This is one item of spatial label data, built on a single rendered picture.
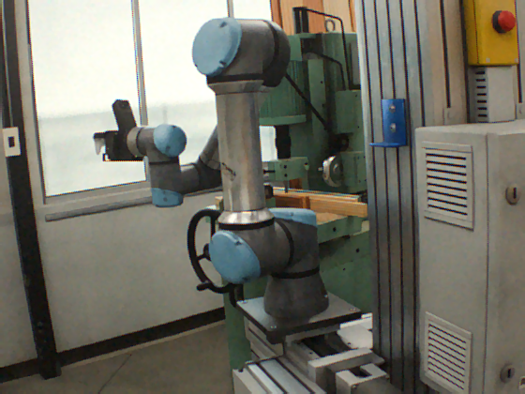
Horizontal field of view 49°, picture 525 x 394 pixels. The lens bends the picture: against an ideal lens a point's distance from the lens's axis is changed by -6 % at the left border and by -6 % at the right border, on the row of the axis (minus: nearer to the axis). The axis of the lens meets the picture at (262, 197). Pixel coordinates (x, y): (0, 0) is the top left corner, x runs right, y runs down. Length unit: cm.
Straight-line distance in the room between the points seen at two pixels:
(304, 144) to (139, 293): 150
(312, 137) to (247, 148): 100
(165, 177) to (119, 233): 185
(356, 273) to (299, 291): 87
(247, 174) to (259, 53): 24
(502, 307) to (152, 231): 259
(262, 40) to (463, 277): 60
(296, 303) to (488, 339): 52
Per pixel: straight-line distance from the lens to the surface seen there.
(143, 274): 335
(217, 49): 118
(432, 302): 108
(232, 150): 121
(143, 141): 144
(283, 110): 210
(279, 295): 136
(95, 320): 330
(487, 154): 91
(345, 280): 216
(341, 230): 196
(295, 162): 218
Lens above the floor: 130
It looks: 9 degrees down
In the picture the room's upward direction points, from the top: 4 degrees counter-clockwise
